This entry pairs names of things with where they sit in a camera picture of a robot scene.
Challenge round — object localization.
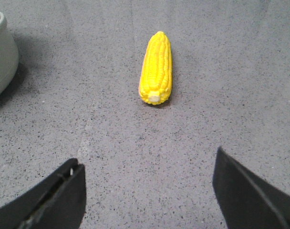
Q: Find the pale green electric pot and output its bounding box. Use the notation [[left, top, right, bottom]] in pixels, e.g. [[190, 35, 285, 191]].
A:
[[0, 12, 19, 94]]

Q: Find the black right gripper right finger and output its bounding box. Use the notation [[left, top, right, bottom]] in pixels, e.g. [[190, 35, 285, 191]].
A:
[[212, 147, 290, 229]]

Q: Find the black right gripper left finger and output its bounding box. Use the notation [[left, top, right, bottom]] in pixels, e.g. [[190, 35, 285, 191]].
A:
[[0, 158, 86, 229]]

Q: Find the yellow corn cob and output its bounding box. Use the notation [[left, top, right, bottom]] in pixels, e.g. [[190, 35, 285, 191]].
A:
[[138, 31, 173, 105]]

